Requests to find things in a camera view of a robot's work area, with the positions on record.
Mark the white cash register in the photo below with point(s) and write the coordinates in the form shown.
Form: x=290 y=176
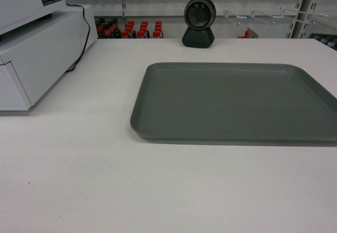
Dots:
x=40 y=41

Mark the red cap sauce bottles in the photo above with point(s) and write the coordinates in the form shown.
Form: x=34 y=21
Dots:
x=111 y=28

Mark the grey rectangular serving tray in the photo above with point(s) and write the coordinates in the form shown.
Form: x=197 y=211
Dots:
x=233 y=102

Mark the black barcode scanner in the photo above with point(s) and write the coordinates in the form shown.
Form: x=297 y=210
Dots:
x=199 y=16

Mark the white checkout counter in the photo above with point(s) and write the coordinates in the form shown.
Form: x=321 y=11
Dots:
x=72 y=163

